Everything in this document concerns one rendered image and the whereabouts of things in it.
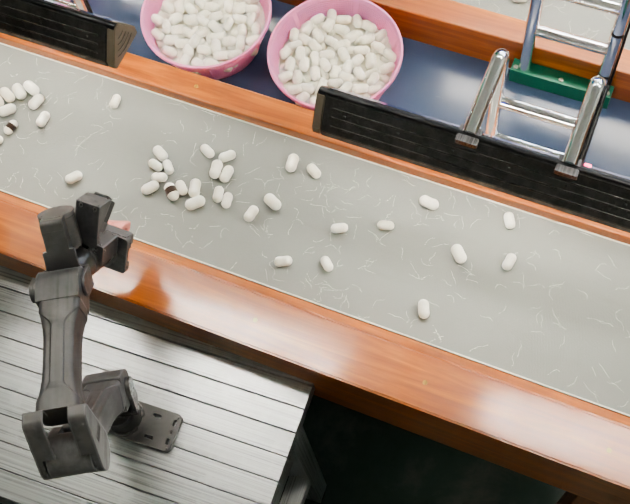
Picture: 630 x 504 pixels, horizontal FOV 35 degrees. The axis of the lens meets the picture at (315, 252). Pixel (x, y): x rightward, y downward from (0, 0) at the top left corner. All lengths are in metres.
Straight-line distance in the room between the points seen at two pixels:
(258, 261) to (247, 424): 0.29
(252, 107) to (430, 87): 0.37
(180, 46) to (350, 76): 0.36
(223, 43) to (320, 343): 0.67
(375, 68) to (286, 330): 0.57
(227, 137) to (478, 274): 0.55
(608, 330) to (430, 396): 0.33
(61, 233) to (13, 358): 0.44
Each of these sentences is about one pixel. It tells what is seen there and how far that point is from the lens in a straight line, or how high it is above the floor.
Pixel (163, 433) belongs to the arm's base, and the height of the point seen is 0.68.
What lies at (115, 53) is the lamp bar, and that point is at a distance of 1.70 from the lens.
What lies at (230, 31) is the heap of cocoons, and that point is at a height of 0.72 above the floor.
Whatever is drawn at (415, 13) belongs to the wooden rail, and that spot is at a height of 0.76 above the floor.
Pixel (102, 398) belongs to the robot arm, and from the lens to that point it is 1.65.
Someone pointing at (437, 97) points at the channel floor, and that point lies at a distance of 2.05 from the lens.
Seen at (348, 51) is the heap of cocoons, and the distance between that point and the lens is 2.05.
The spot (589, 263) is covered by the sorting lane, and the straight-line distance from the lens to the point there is 1.85.
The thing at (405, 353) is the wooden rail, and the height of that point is 0.77.
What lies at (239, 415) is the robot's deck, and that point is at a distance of 1.83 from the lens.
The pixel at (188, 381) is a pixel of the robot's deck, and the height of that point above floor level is 0.67.
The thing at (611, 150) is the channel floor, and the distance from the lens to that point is 2.03.
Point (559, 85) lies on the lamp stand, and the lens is 2.05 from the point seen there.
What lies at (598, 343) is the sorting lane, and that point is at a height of 0.74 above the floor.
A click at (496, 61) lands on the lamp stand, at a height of 1.12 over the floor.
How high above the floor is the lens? 2.42
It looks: 66 degrees down
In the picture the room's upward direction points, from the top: 12 degrees counter-clockwise
